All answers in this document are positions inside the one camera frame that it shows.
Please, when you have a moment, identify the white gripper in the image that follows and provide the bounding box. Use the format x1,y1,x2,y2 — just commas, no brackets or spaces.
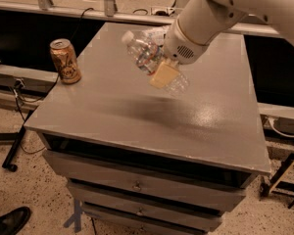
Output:
149,21,208,89

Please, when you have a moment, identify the clear plastic water bottle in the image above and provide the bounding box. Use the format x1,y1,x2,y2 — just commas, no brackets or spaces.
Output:
122,30,189,97

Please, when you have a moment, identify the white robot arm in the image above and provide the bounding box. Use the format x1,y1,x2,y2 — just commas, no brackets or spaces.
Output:
150,0,294,89

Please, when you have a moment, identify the white lying plastic bottle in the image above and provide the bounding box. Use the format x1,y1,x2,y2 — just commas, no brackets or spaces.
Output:
145,25,170,46

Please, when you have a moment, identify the white power strip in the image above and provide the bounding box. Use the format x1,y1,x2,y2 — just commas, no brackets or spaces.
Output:
151,6,175,17

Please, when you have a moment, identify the grey drawer cabinet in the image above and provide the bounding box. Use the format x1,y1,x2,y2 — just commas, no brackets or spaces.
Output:
26,23,270,235

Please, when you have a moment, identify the gold soda can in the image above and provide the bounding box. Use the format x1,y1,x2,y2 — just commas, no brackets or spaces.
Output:
50,38,81,84

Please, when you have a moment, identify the yellow black stand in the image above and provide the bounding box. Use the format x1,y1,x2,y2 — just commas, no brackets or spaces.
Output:
260,152,294,209

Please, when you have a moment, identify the black stand leg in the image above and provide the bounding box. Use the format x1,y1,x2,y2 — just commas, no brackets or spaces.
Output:
1,110,34,173

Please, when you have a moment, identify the black leather shoe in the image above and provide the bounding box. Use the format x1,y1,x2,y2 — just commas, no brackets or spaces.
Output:
0,207,31,235

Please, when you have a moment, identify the black cable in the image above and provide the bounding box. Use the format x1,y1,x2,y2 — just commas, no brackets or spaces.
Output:
9,7,95,155

